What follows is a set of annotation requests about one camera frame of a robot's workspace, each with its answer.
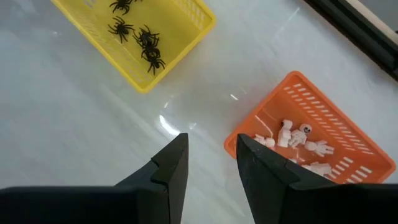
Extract yellow plastic basket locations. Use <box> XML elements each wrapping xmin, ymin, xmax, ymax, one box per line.
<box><xmin>51</xmin><ymin>0</ymin><xmax>217</xmax><ymax>94</ymax></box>

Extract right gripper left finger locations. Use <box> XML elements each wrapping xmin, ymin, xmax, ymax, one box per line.
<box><xmin>114</xmin><ymin>133</ymin><xmax>189</xmax><ymax>224</ymax></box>

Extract orange plastic basket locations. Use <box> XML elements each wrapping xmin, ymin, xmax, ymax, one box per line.
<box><xmin>223</xmin><ymin>70</ymin><xmax>397</xmax><ymax>185</ymax></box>

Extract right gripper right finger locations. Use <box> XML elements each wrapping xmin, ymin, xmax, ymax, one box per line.
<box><xmin>236</xmin><ymin>133</ymin><xmax>338</xmax><ymax>224</ymax></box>

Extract small pieces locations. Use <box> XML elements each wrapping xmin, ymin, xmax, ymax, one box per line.
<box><xmin>301</xmin><ymin>161</ymin><xmax>333</xmax><ymax>177</ymax></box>

